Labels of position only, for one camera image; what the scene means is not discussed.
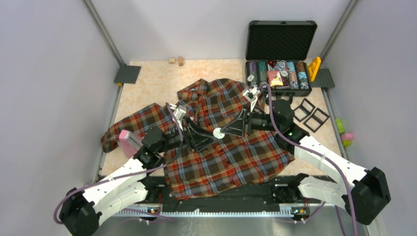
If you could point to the green pink toy pieces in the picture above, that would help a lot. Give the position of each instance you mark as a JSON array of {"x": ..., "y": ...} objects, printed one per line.
[{"x": 346, "y": 138}]

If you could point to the right grey baseplate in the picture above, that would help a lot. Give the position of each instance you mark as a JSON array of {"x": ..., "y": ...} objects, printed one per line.
[{"x": 323, "y": 79}]

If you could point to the grey baseplate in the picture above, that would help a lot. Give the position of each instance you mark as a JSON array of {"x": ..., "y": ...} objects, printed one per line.
[
  {"x": 323, "y": 79},
  {"x": 127, "y": 74}
]

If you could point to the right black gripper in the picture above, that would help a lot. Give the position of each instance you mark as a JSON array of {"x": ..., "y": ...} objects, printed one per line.
[{"x": 236, "y": 127}]

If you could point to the plaid flannel shirt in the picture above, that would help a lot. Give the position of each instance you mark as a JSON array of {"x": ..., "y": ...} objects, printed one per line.
[{"x": 228, "y": 163}]

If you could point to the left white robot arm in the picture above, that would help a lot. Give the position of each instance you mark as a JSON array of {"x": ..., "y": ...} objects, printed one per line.
[{"x": 84, "y": 210}]

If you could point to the left grey baseplate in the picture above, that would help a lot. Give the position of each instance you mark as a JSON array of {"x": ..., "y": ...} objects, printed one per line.
[{"x": 127, "y": 74}]

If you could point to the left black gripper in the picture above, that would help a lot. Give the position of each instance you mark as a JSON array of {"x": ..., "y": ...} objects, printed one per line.
[{"x": 196, "y": 135}]

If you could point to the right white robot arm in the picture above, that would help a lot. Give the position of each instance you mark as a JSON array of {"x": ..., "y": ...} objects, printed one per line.
[{"x": 362, "y": 192}]

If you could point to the black poker chip case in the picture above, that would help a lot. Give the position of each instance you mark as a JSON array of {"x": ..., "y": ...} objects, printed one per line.
[{"x": 279, "y": 48}]

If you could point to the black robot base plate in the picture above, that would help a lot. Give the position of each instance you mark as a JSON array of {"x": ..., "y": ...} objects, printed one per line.
[{"x": 269, "y": 196}]

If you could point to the pink metronome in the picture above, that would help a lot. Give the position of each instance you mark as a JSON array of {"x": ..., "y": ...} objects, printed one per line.
[{"x": 130, "y": 143}]

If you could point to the yellow plastic toy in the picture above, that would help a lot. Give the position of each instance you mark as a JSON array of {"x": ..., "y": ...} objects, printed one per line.
[{"x": 313, "y": 68}]

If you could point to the black brooch display tray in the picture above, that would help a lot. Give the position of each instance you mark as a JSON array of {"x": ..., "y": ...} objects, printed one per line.
[{"x": 311, "y": 116}]

